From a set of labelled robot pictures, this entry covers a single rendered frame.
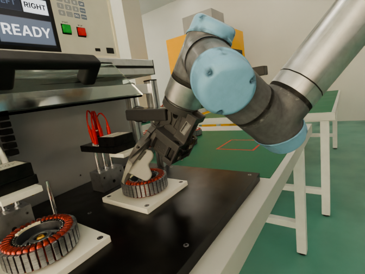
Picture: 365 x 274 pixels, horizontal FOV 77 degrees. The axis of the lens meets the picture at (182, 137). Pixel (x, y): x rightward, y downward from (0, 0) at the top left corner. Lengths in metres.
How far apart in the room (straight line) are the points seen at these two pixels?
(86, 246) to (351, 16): 0.52
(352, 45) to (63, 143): 0.68
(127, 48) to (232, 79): 4.29
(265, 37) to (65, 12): 5.22
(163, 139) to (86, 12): 0.40
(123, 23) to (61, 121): 4.00
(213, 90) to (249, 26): 5.57
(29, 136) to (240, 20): 5.54
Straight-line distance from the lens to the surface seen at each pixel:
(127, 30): 4.58
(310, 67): 0.39
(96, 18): 0.71
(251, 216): 0.50
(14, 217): 0.57
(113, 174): 0.67
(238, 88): 0.29
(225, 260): 0.40
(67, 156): 0.74
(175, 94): 0.41
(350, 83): 5.46
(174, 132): 0.46
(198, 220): 0.45
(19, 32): 0.60
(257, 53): 5.71
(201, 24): 0.39
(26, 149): 0.70
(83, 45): 0.66
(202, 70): 0.28
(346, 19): 0.42
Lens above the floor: 1.01
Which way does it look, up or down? 11 degrees down
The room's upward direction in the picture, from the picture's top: 8 degrees counter-clockwise
